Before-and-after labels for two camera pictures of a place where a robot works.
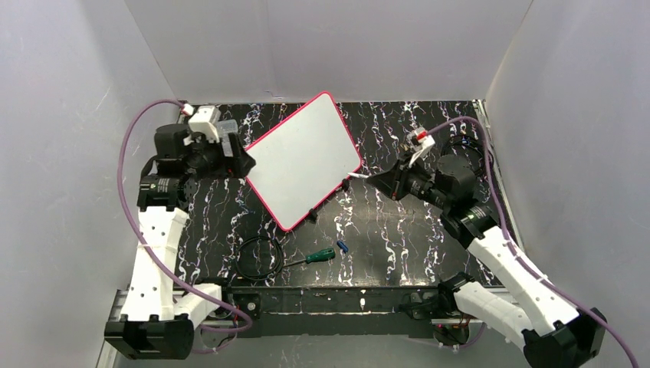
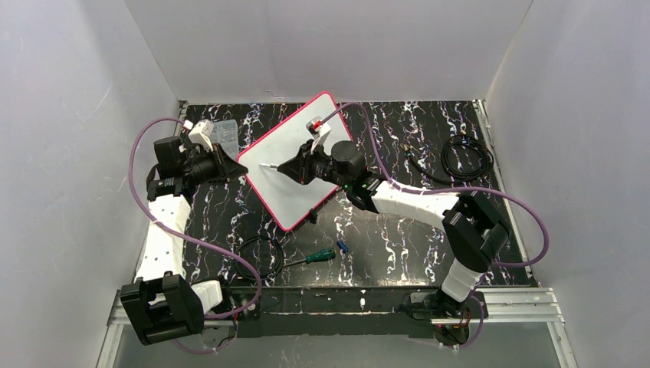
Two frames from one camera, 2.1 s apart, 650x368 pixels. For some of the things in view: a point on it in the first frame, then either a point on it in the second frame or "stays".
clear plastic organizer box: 224,127 stays
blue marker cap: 344,248 stays
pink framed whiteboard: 303,161 stays
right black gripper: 398,181 to 306,165
